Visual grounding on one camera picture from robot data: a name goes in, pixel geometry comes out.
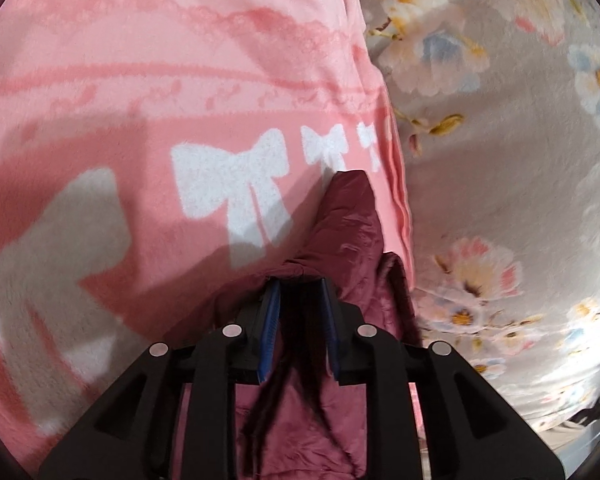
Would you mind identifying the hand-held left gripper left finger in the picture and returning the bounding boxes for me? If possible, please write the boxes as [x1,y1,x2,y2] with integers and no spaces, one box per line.
[37,280,283,480]

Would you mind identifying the grey floral blanket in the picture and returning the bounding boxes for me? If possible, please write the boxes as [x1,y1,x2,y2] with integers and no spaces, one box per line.
[347,0,600,441]

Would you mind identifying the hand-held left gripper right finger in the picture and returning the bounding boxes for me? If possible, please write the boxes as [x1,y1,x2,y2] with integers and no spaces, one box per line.
[320,279,566,480]

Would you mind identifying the maroon quilted puffer jacket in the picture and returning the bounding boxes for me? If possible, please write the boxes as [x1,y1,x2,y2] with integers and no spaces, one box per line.
[167,170,423,480]

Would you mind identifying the pink blanket with white bows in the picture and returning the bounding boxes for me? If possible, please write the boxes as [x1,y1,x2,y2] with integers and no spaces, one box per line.
[0,0,417,467]

